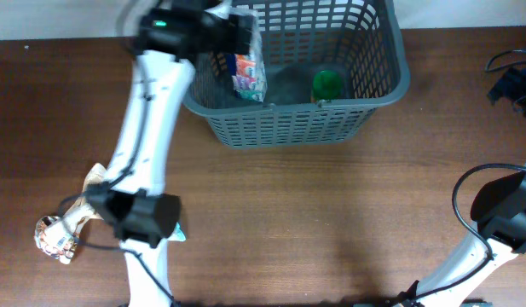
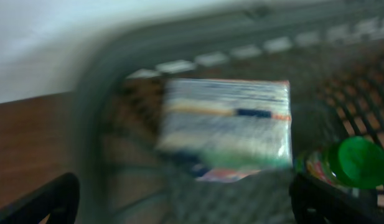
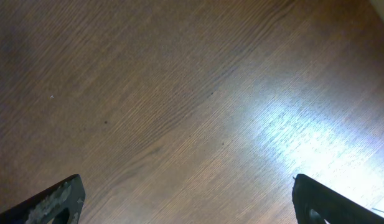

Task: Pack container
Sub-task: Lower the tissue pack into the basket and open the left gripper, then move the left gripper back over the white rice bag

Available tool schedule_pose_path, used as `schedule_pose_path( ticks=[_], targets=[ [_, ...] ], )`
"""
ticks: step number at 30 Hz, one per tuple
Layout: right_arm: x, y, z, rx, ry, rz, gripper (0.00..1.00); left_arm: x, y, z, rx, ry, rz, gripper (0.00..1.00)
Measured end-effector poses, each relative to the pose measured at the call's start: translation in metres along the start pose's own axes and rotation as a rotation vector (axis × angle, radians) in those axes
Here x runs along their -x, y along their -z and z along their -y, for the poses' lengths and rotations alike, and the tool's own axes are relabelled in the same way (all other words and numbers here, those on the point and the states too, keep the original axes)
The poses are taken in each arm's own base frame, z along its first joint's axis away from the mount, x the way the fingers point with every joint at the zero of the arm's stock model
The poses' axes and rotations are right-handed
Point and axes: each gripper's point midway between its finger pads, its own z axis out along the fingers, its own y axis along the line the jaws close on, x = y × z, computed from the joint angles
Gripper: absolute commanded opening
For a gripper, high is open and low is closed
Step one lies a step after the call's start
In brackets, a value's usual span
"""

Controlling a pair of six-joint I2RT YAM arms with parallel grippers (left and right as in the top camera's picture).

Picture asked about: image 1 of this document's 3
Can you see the Kleenex tissue multipack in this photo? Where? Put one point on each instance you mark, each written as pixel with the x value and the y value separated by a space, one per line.
pixel 247 71

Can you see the teal tissue packet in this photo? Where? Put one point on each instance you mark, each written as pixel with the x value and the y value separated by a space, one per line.
pixel 177 234

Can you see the green lid jar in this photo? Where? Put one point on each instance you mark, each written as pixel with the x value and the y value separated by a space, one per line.
pixel 326 85

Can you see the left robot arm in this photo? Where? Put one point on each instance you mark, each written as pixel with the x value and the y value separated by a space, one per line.
pixel 132 198

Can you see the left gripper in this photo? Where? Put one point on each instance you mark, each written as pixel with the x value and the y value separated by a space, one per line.
pixel 228 37

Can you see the brown snack bag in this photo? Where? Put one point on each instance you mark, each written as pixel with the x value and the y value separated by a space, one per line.
pixel 57 236

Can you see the grey plastic basket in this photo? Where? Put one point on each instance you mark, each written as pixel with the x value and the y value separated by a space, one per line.
pixel 360 40

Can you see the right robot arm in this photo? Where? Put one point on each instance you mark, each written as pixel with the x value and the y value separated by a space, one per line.
pixel 496 234

